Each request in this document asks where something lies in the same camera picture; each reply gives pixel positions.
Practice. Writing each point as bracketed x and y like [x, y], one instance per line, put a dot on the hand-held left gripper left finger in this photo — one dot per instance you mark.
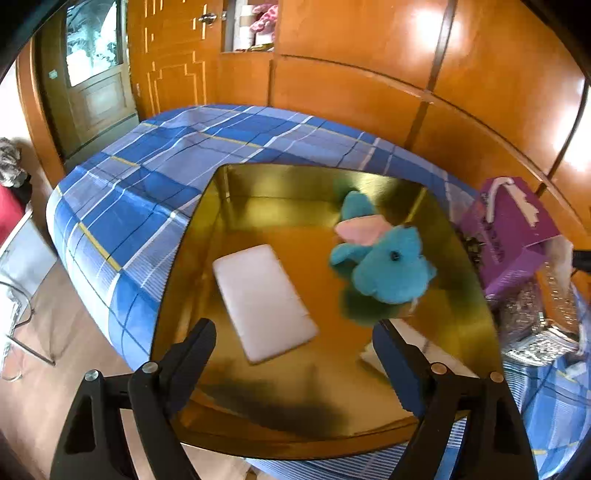
[199, 350]

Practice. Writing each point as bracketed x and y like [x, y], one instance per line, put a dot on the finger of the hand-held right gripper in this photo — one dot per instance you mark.
[582, 260]

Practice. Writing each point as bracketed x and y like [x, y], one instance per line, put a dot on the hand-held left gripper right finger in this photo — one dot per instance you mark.
[392, 364]

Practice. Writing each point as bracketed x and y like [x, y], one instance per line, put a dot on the blue plush toy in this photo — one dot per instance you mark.
[392, 267]

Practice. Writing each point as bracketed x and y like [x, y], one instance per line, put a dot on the gold rectangular box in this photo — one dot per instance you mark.
[286, 240]

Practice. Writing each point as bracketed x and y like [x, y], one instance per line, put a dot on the white soft pad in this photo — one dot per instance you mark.
[418, 334]
[265, 300]

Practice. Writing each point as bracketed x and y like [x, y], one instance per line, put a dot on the purple cardboard box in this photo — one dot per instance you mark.
[508, 230]

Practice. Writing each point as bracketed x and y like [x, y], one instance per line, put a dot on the silver embossed lid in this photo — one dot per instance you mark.
[531, 327]

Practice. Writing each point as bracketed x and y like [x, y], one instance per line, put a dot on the blue plaid bed sheet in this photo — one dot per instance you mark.
[138, 184]

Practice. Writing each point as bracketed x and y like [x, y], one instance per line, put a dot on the white metal rack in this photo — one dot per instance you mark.
[23, 267]

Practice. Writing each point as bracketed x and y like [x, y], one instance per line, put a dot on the red cloth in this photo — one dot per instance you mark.
[9, 212]

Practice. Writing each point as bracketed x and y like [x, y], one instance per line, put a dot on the grey furry cloth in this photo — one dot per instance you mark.
[11, 161]

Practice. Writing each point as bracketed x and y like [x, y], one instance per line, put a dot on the wooden door with window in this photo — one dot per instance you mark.
[92, 92]

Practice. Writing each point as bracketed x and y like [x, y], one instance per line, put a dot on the wooden wardrobe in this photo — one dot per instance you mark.
[369, 69]

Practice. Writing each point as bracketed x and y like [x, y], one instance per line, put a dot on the pink plush toy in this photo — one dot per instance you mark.
[265, 18]

